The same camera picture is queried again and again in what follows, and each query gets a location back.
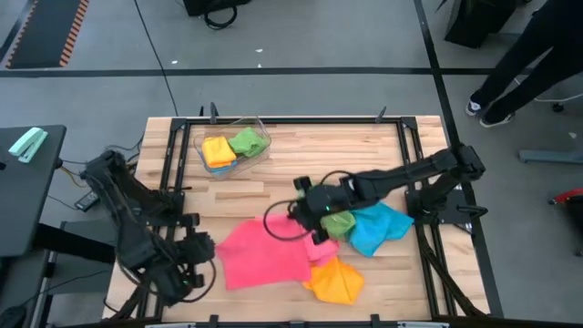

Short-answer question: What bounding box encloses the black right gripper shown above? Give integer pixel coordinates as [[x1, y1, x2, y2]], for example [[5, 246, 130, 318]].
[[287, 176, 365, 245]]

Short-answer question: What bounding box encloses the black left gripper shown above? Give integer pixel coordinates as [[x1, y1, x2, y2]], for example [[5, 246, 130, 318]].
[[175, 212, 217, 289]]

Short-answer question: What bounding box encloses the green microfiber towel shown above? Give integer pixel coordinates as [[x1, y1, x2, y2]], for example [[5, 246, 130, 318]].
[[320, 209, 357, 241], [227, 126, 270, 159]]

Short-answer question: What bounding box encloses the pink microfiber towel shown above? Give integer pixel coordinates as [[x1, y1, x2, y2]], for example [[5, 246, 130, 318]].
[[215, 213, 315, 292], [303, 231, 341, 268]]

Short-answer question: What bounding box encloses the orange microfiber towel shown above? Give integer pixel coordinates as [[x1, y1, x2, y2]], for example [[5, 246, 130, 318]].
[[201, 136, 238, 169], [302, 254, 366, 305]]

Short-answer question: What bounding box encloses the clear plastic bin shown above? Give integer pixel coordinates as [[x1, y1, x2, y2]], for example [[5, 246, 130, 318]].
[[193, 116, 273, 181]]

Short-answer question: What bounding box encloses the black metal crossbar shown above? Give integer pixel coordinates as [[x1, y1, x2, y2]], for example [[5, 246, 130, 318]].
[[35, 221, 118, 265]]

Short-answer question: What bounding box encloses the black power adapter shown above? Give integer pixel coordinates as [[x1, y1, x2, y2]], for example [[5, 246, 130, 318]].
[[74, 190, 100, 212]]

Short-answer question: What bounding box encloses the black side table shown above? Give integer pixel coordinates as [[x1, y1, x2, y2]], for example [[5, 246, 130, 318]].
[[0, 125, 68, 259]]

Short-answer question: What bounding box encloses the mint green stapler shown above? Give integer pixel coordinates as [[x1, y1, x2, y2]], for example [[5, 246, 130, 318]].
[[7, 127, 49, 164]]

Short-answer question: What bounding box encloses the black equipment box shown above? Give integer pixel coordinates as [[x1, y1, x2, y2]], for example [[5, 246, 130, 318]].
[[183, 0, 252, 18]]

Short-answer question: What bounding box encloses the black cabinet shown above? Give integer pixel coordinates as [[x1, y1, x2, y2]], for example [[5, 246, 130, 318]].
[[444, 0, 520, 50]]

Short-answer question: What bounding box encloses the grey desk leg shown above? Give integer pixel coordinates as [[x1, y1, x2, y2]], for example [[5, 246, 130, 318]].
[[498, 26, 543, 45], [518, 149, 583, 165]]

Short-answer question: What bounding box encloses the red cart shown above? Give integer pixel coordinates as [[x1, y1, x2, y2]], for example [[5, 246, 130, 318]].
[[548, 186, 583, 256]]

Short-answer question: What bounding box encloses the black orange-striped floor mat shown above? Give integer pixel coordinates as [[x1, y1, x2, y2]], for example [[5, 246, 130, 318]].
[[0, 0, 91, 70]]

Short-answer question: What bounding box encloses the person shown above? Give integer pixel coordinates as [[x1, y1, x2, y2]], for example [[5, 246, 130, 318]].
[[465, 0, 583, 128]]

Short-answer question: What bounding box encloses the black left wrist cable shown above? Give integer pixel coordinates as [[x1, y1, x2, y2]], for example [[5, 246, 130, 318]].
[[181, 259, 218, 304]]

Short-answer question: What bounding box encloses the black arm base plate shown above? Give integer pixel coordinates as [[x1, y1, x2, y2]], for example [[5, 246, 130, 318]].
[[111, 190, 186, 228], [406, 189, 488, 225]]

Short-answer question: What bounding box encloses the orange wire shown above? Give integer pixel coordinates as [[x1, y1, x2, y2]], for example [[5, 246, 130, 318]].
[[60, 164, 90, 189]]

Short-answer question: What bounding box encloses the thin black floor cable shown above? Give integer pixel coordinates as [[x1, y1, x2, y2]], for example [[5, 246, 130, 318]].
[[133, 0, 179, 118]]

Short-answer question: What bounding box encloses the coiled black cable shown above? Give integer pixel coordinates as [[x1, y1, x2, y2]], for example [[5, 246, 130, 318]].
[[203, 4, 239, 31]]

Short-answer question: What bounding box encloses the white floor cable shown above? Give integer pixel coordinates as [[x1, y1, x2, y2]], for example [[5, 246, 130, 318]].
[[514, 77, 583, 104]]

